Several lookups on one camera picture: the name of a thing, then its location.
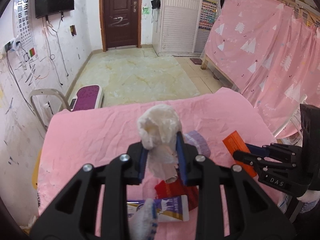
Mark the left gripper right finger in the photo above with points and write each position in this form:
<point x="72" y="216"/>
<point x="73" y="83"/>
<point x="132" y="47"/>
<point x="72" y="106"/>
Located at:
<point x="231" y="204"/>

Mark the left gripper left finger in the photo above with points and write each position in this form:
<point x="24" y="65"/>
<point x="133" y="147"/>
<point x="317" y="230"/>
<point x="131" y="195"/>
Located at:
<point x="92" y="205"/>

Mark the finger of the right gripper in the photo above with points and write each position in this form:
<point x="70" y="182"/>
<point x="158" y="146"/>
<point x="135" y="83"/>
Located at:
<point x="260" y="148"/>
<point x="254" y="164"/>

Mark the purple knitted sock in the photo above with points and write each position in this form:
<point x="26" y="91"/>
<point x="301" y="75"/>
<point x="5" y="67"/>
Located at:
<point x="196" y="139"/>

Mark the milk powder packet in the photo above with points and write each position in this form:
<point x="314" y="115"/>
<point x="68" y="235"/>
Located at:
<point x="172" y="209"/>

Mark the red striped sock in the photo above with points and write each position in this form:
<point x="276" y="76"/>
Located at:
<point x="177" y="188"/>

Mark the white tissue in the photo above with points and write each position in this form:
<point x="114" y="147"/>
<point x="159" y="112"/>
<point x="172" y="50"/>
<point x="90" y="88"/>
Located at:
<point x="158" y="128"/>

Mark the orange thread spool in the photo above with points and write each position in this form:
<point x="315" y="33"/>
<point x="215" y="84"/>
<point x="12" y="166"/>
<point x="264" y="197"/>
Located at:
<point x="172" y="179"/>

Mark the left white gloved hand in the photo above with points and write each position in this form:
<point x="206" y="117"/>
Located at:
<point x="144" y="223"/>

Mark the pink bed sheet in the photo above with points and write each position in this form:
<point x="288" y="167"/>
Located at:
<point x="98" y="136"/>

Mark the pink patterned hanging sheet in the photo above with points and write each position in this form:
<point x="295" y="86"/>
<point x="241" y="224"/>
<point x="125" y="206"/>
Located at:
<point x="270" y="56"/>

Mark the purple white step stool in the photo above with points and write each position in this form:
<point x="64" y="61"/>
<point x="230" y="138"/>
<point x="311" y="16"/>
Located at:
<point x="87" y="97"/>

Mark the white louvered wardrobe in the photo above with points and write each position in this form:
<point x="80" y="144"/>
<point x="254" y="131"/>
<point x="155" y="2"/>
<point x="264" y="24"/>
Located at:
<point x="176" y="28"/>

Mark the eye chart poster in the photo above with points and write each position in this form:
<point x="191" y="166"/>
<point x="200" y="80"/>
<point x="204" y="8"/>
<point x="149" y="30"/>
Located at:
<point x="23" y="29"/>

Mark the dark brown door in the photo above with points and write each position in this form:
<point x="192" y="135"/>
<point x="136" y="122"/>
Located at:
<point x="120" y="23"/>

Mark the grey metal chair frame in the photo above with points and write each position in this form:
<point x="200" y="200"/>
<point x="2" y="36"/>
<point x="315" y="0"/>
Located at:
<point x="46" y="107"/>

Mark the colourful wall chart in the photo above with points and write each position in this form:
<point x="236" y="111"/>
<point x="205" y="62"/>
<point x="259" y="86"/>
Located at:
<point x="208" y="14"/>

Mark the white wall power sockets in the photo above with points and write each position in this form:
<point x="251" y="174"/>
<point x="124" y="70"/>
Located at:
<point x="12" y="46"/>

